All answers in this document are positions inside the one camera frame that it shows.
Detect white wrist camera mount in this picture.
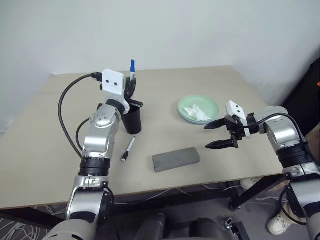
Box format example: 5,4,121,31
100,69,131,113
224,100,252,139

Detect blue plate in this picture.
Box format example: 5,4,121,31
177,109,214,125

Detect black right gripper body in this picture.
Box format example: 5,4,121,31
224,115,247,149

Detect green plate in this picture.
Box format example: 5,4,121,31
177,96,221,123

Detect tangled white floor cables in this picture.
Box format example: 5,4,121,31
0,204,66,240

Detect black object with orange patch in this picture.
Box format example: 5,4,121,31
281,59,320,137

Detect white marker with blue cap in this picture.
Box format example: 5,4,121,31
129,59,137,81

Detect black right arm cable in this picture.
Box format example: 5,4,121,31
252,113,320,226

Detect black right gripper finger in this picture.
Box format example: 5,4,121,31
204,138,238,150
203,118,228,130

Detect crumpled white tissue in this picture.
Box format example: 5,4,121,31
184,104,212,122

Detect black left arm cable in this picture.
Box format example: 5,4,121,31
57,71,103,160

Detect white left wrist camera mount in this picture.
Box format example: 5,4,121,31
100,69,131,113

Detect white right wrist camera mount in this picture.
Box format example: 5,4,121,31
224,100,252,139

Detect black cup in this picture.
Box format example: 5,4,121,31
121,103,143,135

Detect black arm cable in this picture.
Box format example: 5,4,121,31
57,71,103,160
252,113,320,226

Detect black bracket with green part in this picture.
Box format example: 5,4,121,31
223,216,251,240

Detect white marker with black cap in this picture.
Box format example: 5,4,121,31
120,136,137,163

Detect black table frame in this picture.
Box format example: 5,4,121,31
0,172,291,230

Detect white floor cable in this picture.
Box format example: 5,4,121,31
116,184,242,202

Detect grey phone case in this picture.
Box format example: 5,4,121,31
151,146,201,174

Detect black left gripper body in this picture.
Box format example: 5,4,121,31
123,83,144,109

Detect white shoe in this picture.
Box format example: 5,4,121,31
267,210,293,236
240,176,263,191

